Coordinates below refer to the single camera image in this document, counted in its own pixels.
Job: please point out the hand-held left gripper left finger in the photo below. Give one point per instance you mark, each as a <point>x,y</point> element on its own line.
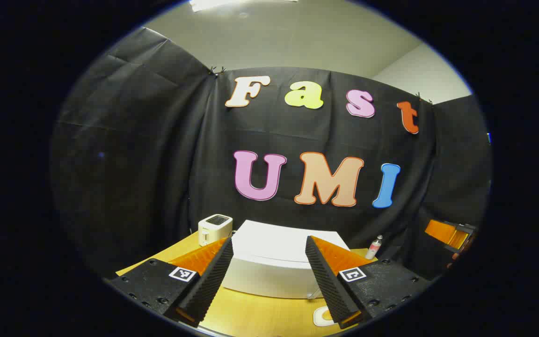
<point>208,285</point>

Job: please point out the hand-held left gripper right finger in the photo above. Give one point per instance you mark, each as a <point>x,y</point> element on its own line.
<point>328,285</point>

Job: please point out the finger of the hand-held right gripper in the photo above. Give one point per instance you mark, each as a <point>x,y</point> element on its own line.
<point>440,231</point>

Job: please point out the white microwave oven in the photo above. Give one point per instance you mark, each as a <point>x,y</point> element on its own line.
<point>269,262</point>

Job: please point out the white square plate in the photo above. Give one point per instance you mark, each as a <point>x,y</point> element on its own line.
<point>320,318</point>

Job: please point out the white toaster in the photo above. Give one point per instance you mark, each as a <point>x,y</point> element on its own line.
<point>213,229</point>

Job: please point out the small pink label bottle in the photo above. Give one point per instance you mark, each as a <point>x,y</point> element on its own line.
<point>372,250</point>

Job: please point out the black binder clip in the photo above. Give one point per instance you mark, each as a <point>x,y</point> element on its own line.
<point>423,98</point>
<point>217,71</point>

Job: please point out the ceiling light panel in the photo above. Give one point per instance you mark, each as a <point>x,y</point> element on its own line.
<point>232,3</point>

